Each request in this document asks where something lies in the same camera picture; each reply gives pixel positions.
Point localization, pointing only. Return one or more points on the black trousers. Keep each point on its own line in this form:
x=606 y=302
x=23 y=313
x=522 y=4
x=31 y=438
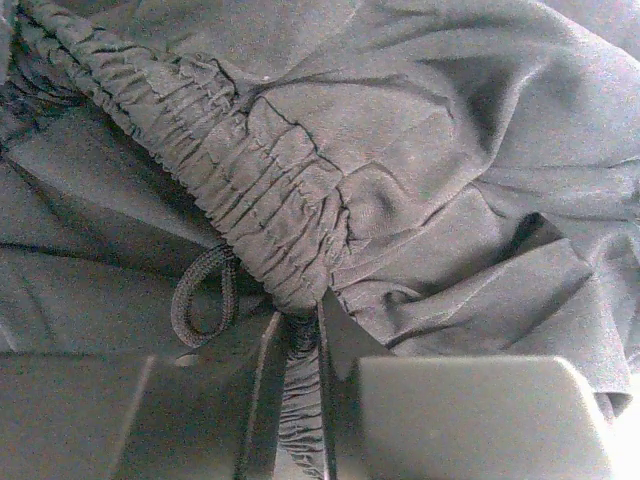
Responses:
x=461 y=176

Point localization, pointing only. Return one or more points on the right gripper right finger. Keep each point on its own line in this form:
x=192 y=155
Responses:
x=478 y=417

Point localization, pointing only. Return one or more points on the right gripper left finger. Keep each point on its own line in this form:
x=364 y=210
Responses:
x=211 y=413

